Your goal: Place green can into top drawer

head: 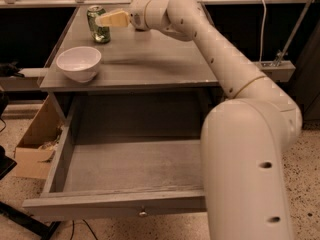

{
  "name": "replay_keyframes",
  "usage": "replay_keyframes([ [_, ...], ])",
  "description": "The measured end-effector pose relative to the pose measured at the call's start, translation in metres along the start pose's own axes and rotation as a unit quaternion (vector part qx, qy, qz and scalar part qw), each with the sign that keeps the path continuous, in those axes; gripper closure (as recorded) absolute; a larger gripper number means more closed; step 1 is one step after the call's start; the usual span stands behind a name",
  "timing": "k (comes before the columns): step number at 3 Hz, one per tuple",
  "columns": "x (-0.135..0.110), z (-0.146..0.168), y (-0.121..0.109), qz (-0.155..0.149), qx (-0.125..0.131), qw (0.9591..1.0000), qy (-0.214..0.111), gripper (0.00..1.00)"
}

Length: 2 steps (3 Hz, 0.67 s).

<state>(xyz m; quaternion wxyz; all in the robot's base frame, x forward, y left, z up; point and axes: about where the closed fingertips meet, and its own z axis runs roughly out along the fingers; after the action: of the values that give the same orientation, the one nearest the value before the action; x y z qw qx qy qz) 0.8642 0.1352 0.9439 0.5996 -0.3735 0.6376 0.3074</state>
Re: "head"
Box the metal diagonal strut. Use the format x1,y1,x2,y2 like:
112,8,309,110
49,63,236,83
271,0,314,67

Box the white bowl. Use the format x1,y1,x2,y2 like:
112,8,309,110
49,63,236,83
56,46,102,83

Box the green soda can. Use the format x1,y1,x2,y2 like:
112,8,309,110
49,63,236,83
86,5,111,43

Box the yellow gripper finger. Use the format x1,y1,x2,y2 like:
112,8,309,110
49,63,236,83
95,9,130,27

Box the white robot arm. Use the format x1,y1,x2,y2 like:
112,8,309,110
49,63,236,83
96,0,302,240

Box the white cable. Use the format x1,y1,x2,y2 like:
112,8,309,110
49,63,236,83
253,0,267,65

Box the black floor cables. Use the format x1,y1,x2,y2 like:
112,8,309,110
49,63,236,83
69,219,100,240

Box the cardboard box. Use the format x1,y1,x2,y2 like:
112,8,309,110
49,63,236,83
14,97,63,179

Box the black stand base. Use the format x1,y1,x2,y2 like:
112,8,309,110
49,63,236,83
0,146,60,240

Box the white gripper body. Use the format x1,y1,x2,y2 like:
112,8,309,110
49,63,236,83
129,0,150,31

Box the open grey top drawer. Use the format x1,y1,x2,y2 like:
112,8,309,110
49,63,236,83
22,93,214,222

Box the grey cabinet with top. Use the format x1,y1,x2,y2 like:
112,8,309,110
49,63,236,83
39,2,238,125

